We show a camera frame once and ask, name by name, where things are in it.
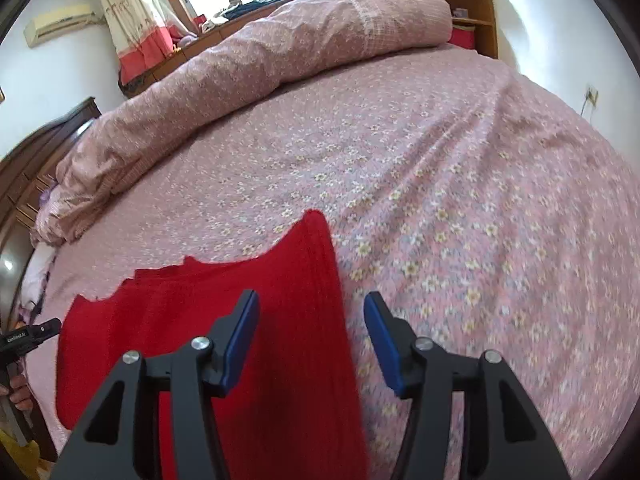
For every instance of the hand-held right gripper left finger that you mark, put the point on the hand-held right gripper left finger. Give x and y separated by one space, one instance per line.
242 340

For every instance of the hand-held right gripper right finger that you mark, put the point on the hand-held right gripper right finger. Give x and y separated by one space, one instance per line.
382 345

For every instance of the red knit sweater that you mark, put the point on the red knit sweater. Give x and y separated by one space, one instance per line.
280 310

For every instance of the dark blue clothes pile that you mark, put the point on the dark blue clothes pile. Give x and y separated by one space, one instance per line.
240 10

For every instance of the person's left hand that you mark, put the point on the person's left hand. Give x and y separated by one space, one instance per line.
21 390

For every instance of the yellow cloth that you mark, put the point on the yellow cloth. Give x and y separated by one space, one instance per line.
20 460

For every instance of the pale purple pillow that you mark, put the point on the pale purple pillow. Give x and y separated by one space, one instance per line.
46 195

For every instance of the dark wooden dresser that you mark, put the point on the dark wooden dresser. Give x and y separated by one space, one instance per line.
30 170

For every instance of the pink floral bed sheet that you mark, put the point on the pink floral bed sheet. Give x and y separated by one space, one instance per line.
450 185

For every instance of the rolled pink floral quilt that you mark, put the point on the rolled pink floral quilt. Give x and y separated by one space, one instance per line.
260 60

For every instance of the red box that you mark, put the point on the red box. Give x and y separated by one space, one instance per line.
464 39

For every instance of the cream and red curtain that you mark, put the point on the cream and red curtain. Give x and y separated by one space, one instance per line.
140 25

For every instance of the wooden headboard shelf unit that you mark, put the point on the wooden headboard shelf unit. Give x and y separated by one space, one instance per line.
480 5

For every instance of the white wall air conditioner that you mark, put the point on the white wall air conditioner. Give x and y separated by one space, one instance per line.
60 22

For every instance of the wall socket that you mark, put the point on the wall socket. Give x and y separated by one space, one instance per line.
592 96

